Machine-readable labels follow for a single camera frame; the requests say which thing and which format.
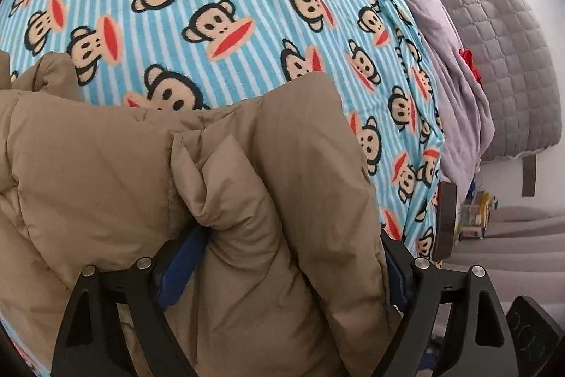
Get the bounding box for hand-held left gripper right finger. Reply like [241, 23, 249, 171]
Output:
[379, 233, 518, 377]

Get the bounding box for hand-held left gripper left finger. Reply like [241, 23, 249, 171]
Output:
[52, 226, 209, 377]

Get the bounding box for tan puffer jacket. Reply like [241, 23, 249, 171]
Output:
[0, 50, 402, 377]

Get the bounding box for brown wooden bed board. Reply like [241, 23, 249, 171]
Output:
[433, 180, 458, 262]

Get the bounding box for small boxes on floor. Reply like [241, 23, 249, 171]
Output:
[458, 188, 499, 242]

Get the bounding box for black plastic object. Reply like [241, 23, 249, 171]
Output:
[504, 295, 565, 365]

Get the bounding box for red cloth item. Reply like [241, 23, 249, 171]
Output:
[458, 47, 483, 84]

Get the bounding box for blue striped monkey print blanket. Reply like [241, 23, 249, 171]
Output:
[0, 0, 446, 377]

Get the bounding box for grey quilted headboard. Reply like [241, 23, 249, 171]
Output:
[435, 0, 560, 198]

